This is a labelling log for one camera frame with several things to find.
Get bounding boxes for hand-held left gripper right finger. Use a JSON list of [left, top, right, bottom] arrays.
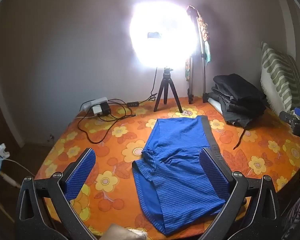
[[199, 147, 282, 240]]

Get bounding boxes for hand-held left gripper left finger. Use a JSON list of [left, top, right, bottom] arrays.
[[15, 148, 98, 240]]

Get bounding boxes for blue striped pants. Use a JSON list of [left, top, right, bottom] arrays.
[[132, 116, 230, 236]]

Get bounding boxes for green striped pillow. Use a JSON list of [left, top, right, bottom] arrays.
[[260, 42, 300, 115]]

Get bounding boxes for orange floral bedsheet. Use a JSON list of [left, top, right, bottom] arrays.
[[34, 95, 300, 240]]

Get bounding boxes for stack of folded dark clothes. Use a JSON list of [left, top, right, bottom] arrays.
[[209, 74, 268, 151]]

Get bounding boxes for white power strip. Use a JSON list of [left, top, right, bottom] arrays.
[[80, 97, 108, 112]]

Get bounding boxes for beige cloth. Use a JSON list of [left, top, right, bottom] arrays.
[[107, 224, 148, 240]]

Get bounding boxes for folded tall metal tripod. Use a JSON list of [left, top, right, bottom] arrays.
[[186, 5, 209, 105]]

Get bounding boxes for small black tripod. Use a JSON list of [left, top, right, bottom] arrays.
[[154, 67, 183, 113]]

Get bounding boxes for colourful hanging cloth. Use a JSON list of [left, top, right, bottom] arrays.
[[184, 5, 212, 82]]

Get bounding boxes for black charger cable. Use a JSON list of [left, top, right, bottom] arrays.
[[77, 99, 137, 144]]

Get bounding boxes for white clip with cable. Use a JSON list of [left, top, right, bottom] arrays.
[[0, 125, 23, 188]]

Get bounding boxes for ring light cable with controller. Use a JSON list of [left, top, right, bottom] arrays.
[[126, 67, 158, 107]]

